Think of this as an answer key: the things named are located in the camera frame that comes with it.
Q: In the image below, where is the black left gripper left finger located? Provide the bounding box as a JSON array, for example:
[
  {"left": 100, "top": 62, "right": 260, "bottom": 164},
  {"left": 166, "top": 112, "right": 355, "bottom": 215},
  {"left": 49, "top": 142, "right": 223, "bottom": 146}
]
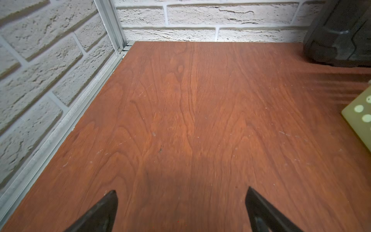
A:
[{"left": 65, "top": 190, "right": 118, "bottom": 232}]

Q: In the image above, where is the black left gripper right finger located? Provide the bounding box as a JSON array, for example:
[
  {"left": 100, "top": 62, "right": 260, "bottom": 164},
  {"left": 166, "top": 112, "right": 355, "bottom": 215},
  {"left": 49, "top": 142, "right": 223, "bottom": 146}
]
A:
[{"left": 245, "top": 187, "right": 302, "bottom": 232}]

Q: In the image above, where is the green perforated plastic bin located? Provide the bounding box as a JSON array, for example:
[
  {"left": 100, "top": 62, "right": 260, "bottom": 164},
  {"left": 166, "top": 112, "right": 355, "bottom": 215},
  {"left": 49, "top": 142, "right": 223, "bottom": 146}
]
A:
[{"left": 342, "top": 86, "right": 371, "bottom": 151}]

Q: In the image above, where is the black plastic tool case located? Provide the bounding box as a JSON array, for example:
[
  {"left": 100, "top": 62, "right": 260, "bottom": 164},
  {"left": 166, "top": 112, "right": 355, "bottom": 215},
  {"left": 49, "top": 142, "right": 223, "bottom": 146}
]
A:
[{"left": 303, "top": 0, "right": 371, "bottom": 67}]

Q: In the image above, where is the aluminium corner frame post left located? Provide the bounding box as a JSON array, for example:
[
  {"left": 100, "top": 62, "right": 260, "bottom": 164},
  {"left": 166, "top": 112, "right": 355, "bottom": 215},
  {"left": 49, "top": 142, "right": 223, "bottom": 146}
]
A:
[{"left": 94, "top": 0, "right": 127, "bottom": 56}]

